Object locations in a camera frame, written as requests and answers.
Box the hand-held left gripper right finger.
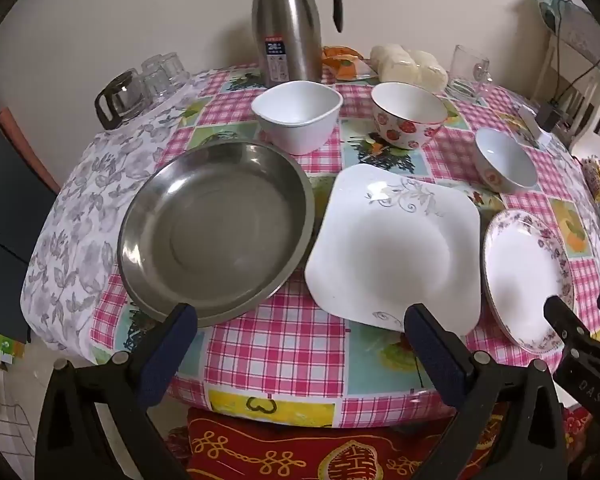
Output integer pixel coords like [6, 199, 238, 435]
[402, 303, 566, 480]

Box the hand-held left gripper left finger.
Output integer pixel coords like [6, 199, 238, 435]
[34, 303, 199, 480]

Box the round pink floral plate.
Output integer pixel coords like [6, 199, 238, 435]
[481, 210, 576, 358]

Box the square white plate grey print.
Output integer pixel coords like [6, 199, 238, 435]
[304, 163, 482, 337]

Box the round stainless steel plate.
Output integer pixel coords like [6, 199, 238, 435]
[116, 140, 317, 328]

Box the strawberry print bowl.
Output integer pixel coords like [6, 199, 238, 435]
[370, 82, 448, 151]

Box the plain white square bowl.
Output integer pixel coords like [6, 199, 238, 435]
[251, 80, 344, 156]

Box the grey leaf print cloth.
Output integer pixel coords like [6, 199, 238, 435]
[20, 72, 600, 356]

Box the red cushion gold print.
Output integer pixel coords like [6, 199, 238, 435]
[185, 402, 600, 480]

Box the green printed box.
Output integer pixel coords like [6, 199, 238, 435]
[0, 326, 27, 374]

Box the small white bowl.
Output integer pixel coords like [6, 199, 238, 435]
[475, 127, 539, 195]

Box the dark cabinet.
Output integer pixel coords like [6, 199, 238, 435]
[0, 120, 61, 343]

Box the small white box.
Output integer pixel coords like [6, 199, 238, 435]
[519, 106, 552, 149]

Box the black charger adapter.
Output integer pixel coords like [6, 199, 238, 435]
[536, 102, 564, 131]

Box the clear glass mug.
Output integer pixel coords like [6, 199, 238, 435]
[447, 45, 495, 102]

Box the bag of steamed buns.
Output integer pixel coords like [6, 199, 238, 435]
[369, 43, 449, 95]

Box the orange snack packet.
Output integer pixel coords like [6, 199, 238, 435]
[321, 45, 376, 82]

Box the teal patterned cloth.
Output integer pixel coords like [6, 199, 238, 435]
[539, 0, 600, 56]

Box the stainless steel thermos jug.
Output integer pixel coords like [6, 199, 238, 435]
[246, 0, 343, 90]

